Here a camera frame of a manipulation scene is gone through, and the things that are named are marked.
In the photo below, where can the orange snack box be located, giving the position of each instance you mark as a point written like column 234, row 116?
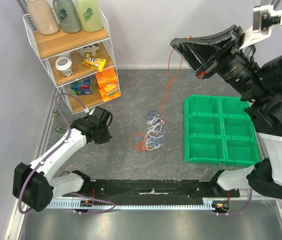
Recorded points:
column 110, row 92
column 108, row 76

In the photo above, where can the white lidded paper cup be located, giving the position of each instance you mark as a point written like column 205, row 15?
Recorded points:
column 64, row 65

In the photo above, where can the green compartment bin tray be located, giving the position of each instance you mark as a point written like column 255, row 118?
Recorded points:
column 217, row 130

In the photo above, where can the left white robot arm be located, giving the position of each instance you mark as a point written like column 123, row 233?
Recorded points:
column 35, row 185

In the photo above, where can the grey slotted cable duct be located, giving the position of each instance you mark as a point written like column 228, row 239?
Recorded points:
column 75, row 203

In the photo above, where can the light green bottle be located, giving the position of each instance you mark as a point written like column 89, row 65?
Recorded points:
column 90, row 15

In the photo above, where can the chobani yogurt pack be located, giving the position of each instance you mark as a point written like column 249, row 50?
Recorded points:
column 90, row 49

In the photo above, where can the white wire wooden shelf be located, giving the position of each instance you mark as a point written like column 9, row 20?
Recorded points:
column 48, row 47

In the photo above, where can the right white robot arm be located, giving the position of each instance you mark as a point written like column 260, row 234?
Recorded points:
column 265, row 112

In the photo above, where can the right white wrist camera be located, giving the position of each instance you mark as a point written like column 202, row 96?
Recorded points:
column 265, row 18

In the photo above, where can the yellow candy bag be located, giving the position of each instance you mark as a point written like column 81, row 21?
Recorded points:
column 97, row 64

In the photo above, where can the top orange snack box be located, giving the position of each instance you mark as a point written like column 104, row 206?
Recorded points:
column 108, row 76

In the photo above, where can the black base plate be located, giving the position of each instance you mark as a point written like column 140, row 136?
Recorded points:
column 103, row 188

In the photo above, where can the lower orange snack box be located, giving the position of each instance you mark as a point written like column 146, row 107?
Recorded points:
column 110, row 92

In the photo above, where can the beige bottle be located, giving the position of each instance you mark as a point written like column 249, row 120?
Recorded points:
column 43, row 16

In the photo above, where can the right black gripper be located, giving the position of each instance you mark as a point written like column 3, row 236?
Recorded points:
column 223, row 51

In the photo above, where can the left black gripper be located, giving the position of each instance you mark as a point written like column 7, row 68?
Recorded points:
column 105, row 139

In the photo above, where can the grey green bottle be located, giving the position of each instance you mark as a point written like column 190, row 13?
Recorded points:
column 67, row 15

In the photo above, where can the blue snack package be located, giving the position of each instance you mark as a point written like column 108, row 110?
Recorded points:
column 81, row 87

